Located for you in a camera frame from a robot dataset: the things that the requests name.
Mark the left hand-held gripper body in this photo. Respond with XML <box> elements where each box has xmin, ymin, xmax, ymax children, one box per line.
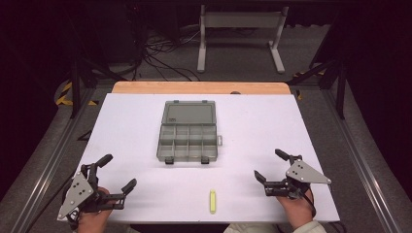
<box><xmin>57</xmin><ymin>162</ymin><xmax>126</xmax><ymax>221</ymax></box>

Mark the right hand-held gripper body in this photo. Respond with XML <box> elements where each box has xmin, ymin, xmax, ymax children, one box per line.
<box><xmin>263</xmin><ymin>154</ymin><xmax>332</xmax><ymax>200</ymax></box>

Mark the small yellow bar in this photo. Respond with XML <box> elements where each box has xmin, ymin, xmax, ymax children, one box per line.
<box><xmin>209</xmin><ymin>189</ymin><xmax>218</xmax><ymax>216</ymax></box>

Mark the grey plastic compartment box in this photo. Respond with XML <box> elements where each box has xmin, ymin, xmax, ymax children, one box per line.
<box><xmin>155</xmin><ymin>99</ymin><xmax>224</xmax><ymax>166</ymax></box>

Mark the person's left hand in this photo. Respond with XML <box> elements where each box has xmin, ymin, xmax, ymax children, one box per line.
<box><xmin>76</xmin><ymin>186</ymin><xmax>120</xmax><ymax>233</ymax></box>

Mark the person's right hand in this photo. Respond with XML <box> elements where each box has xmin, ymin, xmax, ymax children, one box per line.
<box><xmin>276</xmin><ymin>186</ymin><xmax>316</xmax><ymax>230</ymax></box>

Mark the person's light clothing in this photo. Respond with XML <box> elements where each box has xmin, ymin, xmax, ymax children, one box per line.
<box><xmin>223</xmin><ymin>222</ymin><xmax>280</xmax><ymax>233</ymax></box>

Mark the white table board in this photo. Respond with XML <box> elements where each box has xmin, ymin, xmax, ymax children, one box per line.
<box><xmin>56</xmin><ymin>92</ymin><xmax>341</xmax><ymax>225</ymax></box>

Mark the yellow black floor tape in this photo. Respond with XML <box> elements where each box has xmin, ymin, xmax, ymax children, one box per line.
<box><xmin>292</xmin><ymin>69</ymin><xmax>326</xmax><ymax>101</ymax></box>
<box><xmin>55</xmin><ymin>81</ymin><xmax>99</xmax><ymax>107</ymax></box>

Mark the black metal stand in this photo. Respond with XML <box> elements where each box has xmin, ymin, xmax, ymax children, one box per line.
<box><xmin>287</xmin><ymin>56</ymin><xmax>348</xmax><ymax>120</ymax></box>
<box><xmin>69</xmin><ymin>42</ymin><xmax>128</xmax><ymax>119</ymax></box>

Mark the wooden table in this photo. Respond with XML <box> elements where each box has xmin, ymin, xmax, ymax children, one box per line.
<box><xmin>111</xmin><ymin>81</ymin><xmax>292</xmax><ymax>96</ymax></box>

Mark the white metal stand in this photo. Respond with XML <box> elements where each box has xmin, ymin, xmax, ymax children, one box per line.
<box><xmin>196</xmin><ymin>4</ymin><xmax>290</xmax><ymax>75</ymax></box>

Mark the aluminium rail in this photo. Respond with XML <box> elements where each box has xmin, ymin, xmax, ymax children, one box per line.
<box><xmin>320</xmin><ymin>86</ymin><xmax>406</xmax><ymax>233</ymax></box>
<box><xmin>9</xmin><ymin>86</ymin><xmax>99</xmax><ymax>233</ymax></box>

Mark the bundle of black cables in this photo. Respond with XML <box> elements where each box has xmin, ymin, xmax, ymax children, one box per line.
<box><xmin>130</xmin><ymin>27</ymin><xmax>203</xmax><ymax>83</ymax></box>

